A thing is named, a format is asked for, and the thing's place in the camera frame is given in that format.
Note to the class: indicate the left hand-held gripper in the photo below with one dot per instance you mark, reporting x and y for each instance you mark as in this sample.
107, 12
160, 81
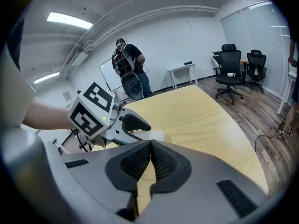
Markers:
91, 111

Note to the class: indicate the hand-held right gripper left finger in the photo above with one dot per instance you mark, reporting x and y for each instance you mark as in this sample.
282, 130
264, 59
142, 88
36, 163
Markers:
105, 171

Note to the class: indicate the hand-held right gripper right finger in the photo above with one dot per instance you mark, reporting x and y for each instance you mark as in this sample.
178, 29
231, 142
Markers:
198, 183

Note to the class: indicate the person's left forearm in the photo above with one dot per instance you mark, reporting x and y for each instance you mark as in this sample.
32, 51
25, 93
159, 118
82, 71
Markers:
46, 115

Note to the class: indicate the dark oval backpack shell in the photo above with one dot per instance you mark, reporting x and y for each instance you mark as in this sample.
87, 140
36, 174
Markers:
133, 87

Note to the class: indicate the whiteboard on black stand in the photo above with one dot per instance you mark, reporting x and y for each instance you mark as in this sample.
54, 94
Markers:
107, 73

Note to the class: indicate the white table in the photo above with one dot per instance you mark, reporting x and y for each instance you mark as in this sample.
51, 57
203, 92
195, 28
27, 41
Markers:
182, 66

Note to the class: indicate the small black box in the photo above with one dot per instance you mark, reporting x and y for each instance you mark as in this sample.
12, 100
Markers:
188, 63

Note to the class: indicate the ceiling light panel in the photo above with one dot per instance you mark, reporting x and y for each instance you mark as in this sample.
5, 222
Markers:
67, 20
46, 78

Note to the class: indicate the small white roll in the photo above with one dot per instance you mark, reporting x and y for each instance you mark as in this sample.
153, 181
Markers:
231, 74

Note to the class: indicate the black office chair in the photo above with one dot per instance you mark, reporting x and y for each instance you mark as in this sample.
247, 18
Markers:
230, 62
257, 64

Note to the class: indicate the orange wooden desk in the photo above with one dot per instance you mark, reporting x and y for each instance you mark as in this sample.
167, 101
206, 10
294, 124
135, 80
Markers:
244, 60

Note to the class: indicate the wall notice sheet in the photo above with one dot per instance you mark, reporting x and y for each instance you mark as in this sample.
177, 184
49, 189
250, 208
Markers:
67, 96

